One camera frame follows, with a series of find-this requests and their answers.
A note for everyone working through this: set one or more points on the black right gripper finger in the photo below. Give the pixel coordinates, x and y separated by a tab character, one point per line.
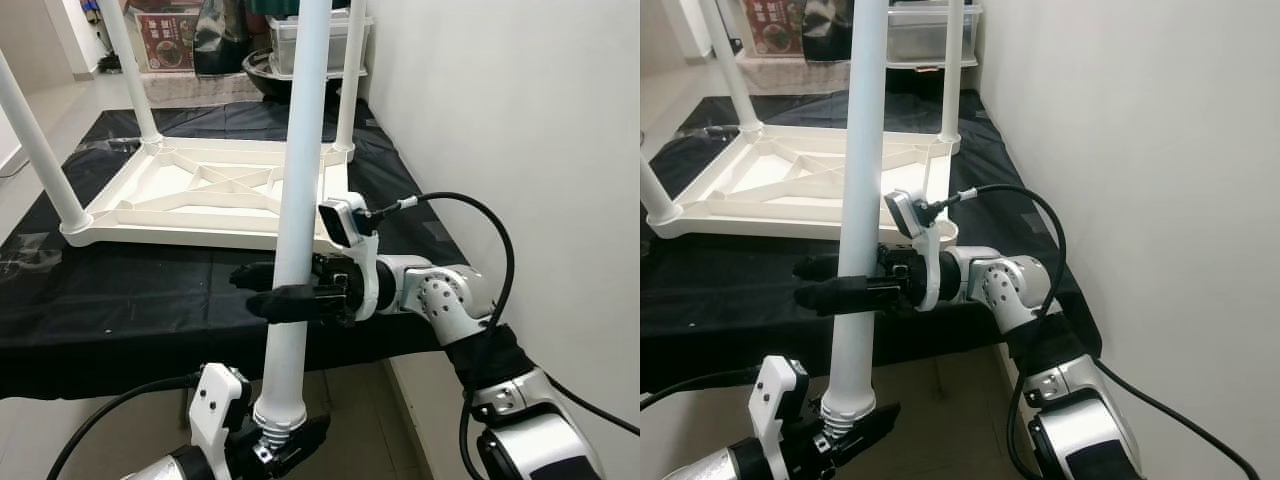
850	296
295	303
253	276
818	267

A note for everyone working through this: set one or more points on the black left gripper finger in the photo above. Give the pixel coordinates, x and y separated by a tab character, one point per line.
305	438
870	425

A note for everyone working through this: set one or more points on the black table cloth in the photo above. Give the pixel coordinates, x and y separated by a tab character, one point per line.
720	310
120	310

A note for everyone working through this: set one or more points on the clear tape strip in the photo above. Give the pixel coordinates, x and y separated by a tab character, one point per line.
720	131
110	146

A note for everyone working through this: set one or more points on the beige cloth covered bench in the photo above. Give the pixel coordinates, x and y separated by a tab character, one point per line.
190	88
790	75

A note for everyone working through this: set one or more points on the black round wok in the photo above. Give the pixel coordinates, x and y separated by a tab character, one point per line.
260	78

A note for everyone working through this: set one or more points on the clear plastic storage container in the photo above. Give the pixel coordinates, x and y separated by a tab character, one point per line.
345	45
920	35

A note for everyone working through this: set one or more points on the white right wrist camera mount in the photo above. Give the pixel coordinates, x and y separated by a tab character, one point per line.
935	270
368	280

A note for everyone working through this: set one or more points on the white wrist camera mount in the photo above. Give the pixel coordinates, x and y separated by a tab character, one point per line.
368	280
215	400
935	270
775	395

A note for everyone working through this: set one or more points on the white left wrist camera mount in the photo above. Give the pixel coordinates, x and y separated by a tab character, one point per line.
215	400
775	395

